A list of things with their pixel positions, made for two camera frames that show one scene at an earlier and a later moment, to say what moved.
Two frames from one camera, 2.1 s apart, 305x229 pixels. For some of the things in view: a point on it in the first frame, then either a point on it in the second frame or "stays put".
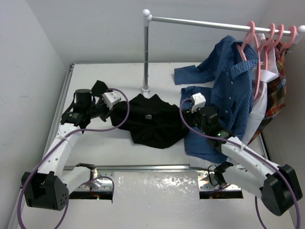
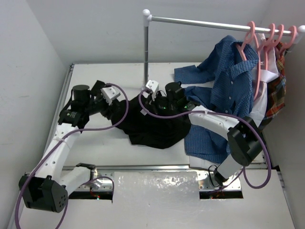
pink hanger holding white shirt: [266, 46] stays put
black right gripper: [189, 115] to [154, 107]
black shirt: [157, 122] stays put
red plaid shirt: [276, 88] stays put
